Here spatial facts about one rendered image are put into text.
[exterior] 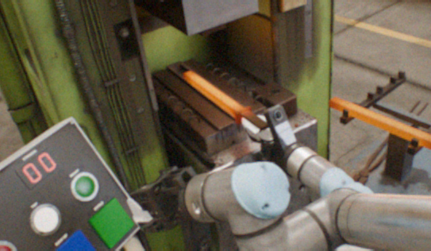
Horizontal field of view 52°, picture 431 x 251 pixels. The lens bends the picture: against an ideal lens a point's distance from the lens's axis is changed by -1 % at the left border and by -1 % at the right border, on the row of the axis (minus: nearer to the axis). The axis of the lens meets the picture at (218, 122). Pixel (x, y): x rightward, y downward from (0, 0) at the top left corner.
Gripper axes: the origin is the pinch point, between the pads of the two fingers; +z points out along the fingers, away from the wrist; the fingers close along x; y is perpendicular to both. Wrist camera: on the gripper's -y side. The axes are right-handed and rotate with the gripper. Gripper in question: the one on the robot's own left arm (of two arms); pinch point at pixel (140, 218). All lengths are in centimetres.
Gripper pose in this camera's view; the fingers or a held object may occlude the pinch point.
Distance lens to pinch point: 87.8
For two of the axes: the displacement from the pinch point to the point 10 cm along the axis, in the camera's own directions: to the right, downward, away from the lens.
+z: -6.6, 2.2, 7.2
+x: -5.7, 4.8, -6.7
